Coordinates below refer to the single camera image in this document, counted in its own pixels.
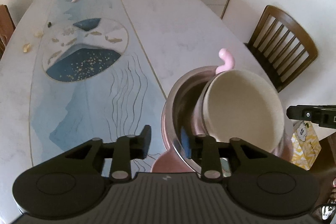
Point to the dark wooden slatted chair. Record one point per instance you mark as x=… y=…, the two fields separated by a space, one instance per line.
x=309 y=50

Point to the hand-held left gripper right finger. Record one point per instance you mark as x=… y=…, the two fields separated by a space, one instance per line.
x=185 y=145

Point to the pink bowl with steel insert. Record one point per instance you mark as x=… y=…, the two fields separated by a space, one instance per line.
x=183 y=106

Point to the wooden chair with towel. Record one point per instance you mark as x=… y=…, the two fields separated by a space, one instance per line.
x=5 y=22

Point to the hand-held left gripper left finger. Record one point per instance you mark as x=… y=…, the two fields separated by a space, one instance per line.
x=147 y=144

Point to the yellow patterned bag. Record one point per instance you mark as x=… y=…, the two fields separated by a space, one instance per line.
x=305 y=148

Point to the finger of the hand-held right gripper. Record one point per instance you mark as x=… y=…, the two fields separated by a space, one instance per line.
x=302 y=113

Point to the person's foot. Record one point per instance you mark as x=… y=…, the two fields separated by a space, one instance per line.
x=332 y=195

